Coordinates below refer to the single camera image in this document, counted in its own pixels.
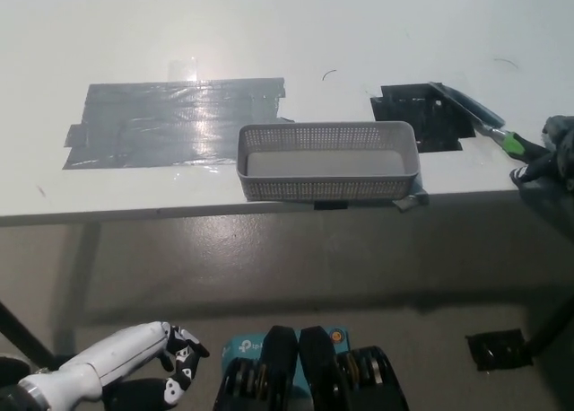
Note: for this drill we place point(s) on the black tape patch on desk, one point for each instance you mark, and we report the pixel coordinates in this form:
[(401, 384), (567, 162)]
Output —
[(403, 115)]

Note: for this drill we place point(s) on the black metal frame leg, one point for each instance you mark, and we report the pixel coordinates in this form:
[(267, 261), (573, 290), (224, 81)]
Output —
[(22, 334), (549, 328)]

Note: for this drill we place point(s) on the black floor tape patch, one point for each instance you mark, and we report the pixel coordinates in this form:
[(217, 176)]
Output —
[(498, 350)]

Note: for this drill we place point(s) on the small grey tape piece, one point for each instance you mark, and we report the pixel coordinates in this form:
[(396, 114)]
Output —
[(410, 202)]

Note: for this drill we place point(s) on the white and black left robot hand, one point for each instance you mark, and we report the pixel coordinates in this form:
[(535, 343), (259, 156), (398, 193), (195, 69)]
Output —
[(112, 352)]

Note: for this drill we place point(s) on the small black tape strip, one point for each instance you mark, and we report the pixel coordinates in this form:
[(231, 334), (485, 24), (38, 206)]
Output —
[(330, 206)]

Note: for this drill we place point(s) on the grey table leg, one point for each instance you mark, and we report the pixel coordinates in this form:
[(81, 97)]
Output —
[(85, 258)]

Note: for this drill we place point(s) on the teal cardboard router box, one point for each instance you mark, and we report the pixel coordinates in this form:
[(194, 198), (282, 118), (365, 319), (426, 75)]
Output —
[(242, 346)]

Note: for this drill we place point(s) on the black robot torso blocks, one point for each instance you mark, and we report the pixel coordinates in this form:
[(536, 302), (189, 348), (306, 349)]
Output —
[(316, 364)]

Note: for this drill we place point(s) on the grey perforated plastic basket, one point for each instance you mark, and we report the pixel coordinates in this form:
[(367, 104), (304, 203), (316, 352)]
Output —
[(327, 186)]

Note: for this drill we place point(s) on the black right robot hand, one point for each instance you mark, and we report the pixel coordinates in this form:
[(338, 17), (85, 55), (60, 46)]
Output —
[(560, 160)]

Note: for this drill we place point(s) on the large grey duct tape patch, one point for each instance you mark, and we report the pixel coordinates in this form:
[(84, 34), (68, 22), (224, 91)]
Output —
[(148, 128)]

